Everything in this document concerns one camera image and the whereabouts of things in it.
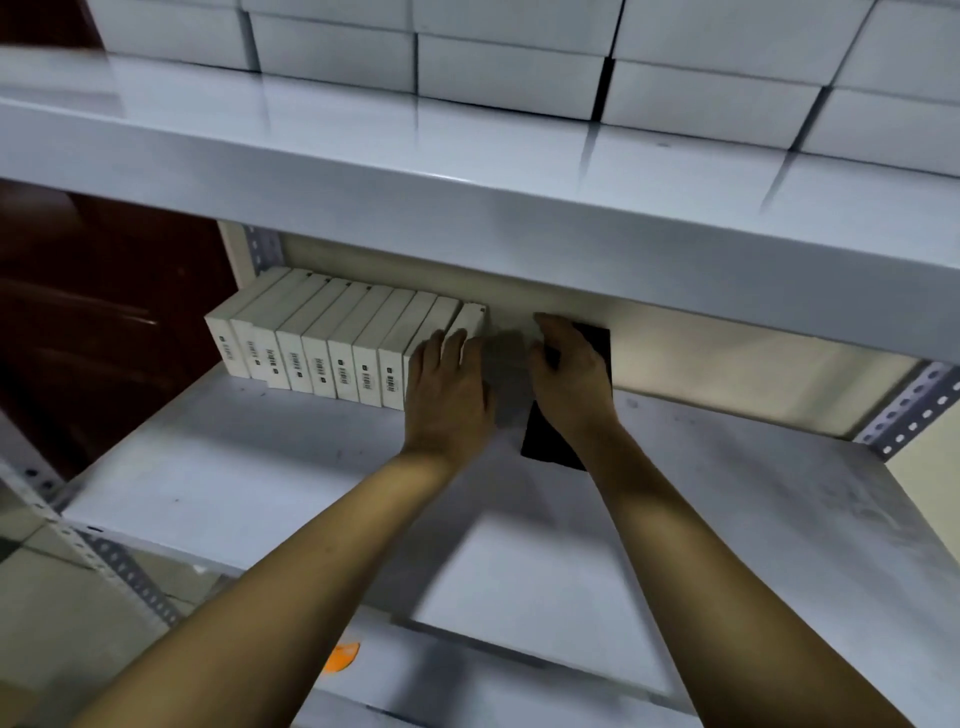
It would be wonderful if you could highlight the person's right hand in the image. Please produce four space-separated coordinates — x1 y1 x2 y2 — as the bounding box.
528 312 620 449

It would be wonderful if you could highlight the person's left hand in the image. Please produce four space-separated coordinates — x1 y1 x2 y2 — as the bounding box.
402 328 497 467

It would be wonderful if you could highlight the row of slim white boxes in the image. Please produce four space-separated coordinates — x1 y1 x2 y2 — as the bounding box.
205 267 491 410

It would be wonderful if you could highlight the white metal shelving rack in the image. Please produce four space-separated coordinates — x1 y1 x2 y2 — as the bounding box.
0 45 960 728

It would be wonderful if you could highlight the orange utility knife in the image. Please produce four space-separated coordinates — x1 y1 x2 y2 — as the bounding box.
322 640 363 675

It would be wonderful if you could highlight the tidy row of white boxes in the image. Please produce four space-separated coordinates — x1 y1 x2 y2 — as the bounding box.
82 0 960 179

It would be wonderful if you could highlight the person's left forearm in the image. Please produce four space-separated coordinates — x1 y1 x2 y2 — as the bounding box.
75 450 459 728

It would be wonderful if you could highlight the person's right forearm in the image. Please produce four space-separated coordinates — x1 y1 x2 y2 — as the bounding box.
577 420 917 728

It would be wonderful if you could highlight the dark wooden door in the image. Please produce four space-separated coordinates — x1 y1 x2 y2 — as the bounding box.
0 0 242 482

